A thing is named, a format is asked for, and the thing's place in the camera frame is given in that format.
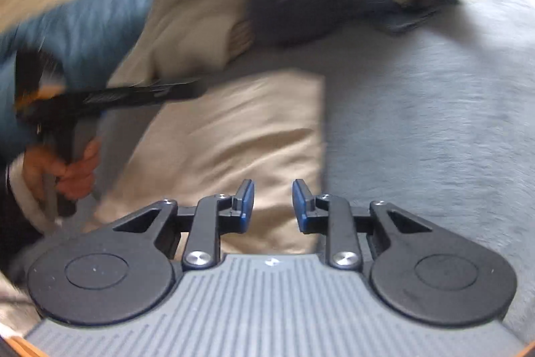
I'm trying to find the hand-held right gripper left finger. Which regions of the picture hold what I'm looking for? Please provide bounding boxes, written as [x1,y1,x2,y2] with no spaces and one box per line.
[113,178,255,269]

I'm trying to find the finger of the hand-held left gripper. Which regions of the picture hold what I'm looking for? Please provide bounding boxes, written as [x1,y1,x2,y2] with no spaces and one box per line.
[84,78,206,107]

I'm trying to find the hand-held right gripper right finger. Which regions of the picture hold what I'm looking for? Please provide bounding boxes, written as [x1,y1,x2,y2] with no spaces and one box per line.
[292,178,433,269]

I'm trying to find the beige pants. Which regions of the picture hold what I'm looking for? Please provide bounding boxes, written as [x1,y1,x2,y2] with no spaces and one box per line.
[94,68,327,255]

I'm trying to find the person's left forearm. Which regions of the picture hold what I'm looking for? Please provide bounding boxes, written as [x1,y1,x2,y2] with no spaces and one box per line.
[0,156,57,261]

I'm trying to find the person's left hand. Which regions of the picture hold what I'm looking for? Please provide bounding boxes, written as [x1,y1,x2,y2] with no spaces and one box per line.
[21,137,103,201]

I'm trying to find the cream fleece blanket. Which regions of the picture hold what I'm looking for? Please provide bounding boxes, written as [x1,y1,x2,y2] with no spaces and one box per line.
[109,0,251,86]

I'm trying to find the blue duvet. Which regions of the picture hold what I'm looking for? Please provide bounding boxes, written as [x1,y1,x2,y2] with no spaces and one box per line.
[0,0,153,161]

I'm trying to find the beige checked cloth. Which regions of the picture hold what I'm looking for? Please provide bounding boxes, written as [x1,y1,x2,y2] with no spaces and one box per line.
[228,18,256,53]

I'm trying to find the black garment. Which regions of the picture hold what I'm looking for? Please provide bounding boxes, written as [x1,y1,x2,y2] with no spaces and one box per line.
[246,0,377,46]

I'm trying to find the grey bed cover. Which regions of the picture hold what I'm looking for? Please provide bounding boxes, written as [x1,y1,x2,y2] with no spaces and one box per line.
[8,0,535,341]

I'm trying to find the blue jeans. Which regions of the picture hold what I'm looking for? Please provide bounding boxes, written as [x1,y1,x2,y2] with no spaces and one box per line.
[376,0,460,35]

